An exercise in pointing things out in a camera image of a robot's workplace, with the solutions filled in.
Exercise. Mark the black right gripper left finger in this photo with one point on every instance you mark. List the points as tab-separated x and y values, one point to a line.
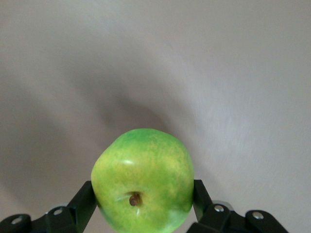
73	216

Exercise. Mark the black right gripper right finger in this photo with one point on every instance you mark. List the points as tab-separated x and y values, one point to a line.
218	218

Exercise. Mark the green apple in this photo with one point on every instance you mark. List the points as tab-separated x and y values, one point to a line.
145	179

